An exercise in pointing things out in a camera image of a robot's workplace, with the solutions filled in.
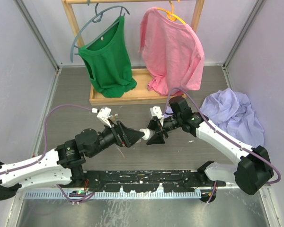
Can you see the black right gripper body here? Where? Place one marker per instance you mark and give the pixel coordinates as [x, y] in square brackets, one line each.
[167, 126]

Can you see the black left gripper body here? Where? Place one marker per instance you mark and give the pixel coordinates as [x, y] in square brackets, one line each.
[111, 135]

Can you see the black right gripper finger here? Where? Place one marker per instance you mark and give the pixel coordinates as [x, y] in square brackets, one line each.
[156, 138]
[154, 124]

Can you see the white pill bottle cap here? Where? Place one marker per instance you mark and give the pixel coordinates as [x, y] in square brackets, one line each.
[146, 133]

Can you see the white capped pill bottle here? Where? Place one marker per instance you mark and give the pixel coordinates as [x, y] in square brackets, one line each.
[151, 133]

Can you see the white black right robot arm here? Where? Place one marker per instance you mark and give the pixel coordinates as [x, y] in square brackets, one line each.
[250, 169]

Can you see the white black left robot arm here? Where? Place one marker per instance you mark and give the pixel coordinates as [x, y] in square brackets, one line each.
[63, 164]

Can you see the clear bottle of yellow capsules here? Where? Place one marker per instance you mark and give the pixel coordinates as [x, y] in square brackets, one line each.
[115, 116]

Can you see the wooden clothes rack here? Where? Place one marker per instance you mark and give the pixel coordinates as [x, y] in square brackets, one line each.
[140, 95]

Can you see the lavender crumpled cloth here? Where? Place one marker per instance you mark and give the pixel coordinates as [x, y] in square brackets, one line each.
[232, 112]

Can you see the pink t-shirt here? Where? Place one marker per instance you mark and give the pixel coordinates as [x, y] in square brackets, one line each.
[172, 53]

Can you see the green t-shirt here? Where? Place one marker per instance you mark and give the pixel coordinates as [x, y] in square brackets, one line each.
[108, 63]

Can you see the yellow clothes hanger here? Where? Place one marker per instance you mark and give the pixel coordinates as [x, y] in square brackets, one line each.
[170, 13]

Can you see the grey-blue clothes hanger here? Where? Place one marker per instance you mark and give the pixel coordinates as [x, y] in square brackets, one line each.
[104, 13]

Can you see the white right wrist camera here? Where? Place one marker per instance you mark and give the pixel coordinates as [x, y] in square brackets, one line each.
[156, 112]

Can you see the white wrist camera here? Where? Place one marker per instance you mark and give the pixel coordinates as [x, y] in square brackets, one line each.
[156, 112]
[103, 115]

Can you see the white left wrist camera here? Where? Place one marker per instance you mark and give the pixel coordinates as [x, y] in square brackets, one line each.
[103, 115]

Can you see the white slotted cable duct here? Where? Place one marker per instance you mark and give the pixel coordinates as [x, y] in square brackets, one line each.
[159, 194]

